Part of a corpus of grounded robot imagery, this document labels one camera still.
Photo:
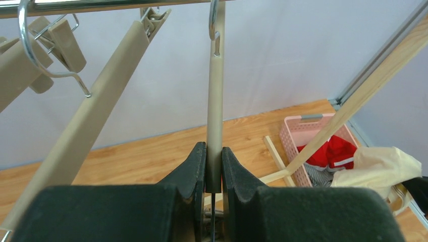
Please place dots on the cream underwear hanger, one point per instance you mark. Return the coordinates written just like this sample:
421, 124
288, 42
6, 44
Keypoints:
214, 137

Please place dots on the red underwear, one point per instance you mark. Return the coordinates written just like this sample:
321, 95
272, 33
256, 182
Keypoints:
334, 155

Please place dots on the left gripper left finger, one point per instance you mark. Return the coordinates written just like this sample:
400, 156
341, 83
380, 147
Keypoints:
169, 210

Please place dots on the pink plastic basket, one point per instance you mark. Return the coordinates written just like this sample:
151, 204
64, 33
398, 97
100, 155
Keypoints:
300, 130

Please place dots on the cream underwear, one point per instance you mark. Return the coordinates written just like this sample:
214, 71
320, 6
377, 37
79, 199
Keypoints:
383, 170

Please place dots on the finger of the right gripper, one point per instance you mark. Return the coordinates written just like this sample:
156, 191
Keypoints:
418, 189

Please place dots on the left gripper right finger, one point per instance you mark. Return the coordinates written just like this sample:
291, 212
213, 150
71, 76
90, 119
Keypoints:
257, 212

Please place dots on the beige clip hanger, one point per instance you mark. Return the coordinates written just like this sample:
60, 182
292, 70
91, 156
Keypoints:
19, 73

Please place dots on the grey striped underwear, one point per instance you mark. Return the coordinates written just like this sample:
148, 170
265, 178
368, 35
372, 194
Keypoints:
319, 178

